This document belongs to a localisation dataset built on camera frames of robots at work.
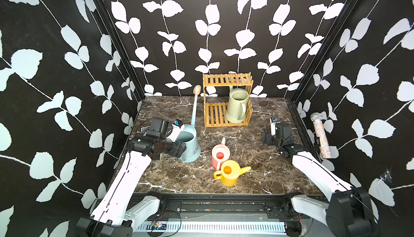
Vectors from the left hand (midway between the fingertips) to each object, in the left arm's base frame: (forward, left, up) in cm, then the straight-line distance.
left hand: (179, 142), depth 75 cm
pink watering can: (-2, -20, -9) cm, 22 cm away
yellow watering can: (-12, -24, -9) cm, 28 cm away
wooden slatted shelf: (+32, -19, -18) cm, 42 cm away
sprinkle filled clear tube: (-5, -69, 0) cm, 69 cm away
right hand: (+10, -49, -6) cm, 50 cm away
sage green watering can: (+30, -33, -1) cm, 44 cm away
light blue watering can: (+3, -5, 0) cm, 6 cm away
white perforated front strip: (-32, -15, -20) cm, 41 cm away
